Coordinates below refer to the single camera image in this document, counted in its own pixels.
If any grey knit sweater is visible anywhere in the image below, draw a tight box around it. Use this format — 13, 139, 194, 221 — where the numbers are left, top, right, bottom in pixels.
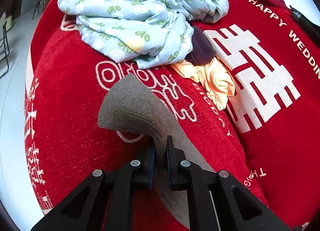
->
98, 74, 213, 228

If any red wedding bed cover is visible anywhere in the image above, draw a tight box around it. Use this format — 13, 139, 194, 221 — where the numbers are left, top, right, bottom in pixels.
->
24, 0, 319, 227

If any pale orange garment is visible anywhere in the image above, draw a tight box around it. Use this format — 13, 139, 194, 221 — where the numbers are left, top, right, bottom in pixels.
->
171, 57, 235, 111

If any dark purple garment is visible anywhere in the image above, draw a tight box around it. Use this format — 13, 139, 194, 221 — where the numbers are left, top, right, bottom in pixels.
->
185, 26, 216, 66

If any light blue floral quilt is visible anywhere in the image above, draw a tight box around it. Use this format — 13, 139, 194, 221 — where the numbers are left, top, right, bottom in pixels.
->
57, 0, 229, 69

